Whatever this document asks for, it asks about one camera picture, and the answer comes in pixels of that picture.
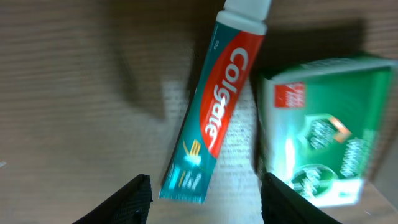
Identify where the red teal toothpaste tube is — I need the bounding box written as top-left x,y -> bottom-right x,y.
159,0 -> 271,203

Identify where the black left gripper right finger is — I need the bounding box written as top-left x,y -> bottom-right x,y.
261,172 -> 341,224

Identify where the green white soap bar pack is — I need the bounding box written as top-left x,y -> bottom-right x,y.
257,55 -> 397,207

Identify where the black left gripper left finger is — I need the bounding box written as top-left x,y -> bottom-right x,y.
73,174 -> 153,224

